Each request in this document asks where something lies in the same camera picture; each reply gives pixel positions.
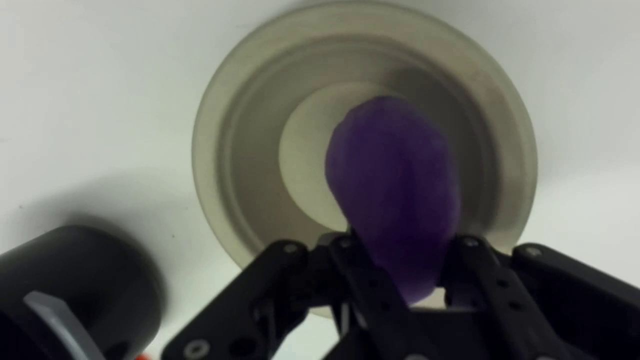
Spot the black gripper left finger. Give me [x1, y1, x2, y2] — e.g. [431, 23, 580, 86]
[160, 234, 427, 360]

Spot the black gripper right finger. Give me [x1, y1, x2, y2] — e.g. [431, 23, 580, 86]
[440, 236, 640, 360]

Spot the purple plushie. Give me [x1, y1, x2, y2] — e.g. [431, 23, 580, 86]
[323, 95, 459, 303]

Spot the beige plate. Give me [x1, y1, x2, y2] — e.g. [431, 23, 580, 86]
[191, 0, 537, 266]

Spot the black pot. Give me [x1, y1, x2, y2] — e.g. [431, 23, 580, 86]
[0, 226, 165, 360]

